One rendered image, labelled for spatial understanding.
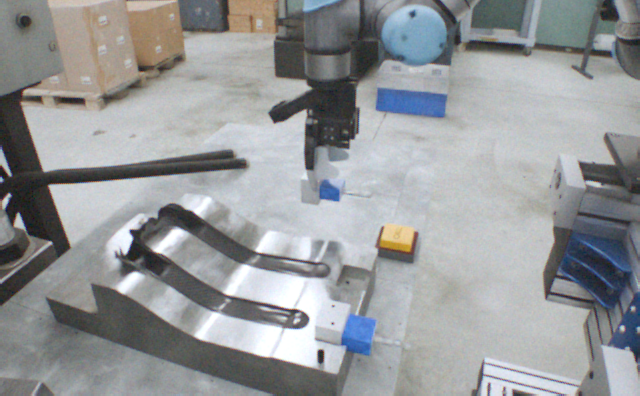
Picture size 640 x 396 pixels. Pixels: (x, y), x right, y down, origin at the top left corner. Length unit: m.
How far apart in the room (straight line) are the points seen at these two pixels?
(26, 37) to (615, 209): 1.28
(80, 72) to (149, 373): 3.93
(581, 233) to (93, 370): 0.85
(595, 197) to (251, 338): 0.62
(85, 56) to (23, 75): 3.20
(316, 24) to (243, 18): 6.71
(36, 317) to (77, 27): 3.65
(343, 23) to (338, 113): 0.15
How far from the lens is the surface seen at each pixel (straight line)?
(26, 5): 1.21
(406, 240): 0.86
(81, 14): 4.30
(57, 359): 0.80
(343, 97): 0.72
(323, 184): 0.81
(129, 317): 0.70
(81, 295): 0.80
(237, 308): 0.67
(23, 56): 1.20
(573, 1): 7.10
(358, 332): 0.59
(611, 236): 0.90
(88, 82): 4.47
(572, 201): 0.85
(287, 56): 4.72
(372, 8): 0.69
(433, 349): 1.77
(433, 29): 0.56
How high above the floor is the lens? 1.36
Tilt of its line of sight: 30 degrees down
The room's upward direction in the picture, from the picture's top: straight up
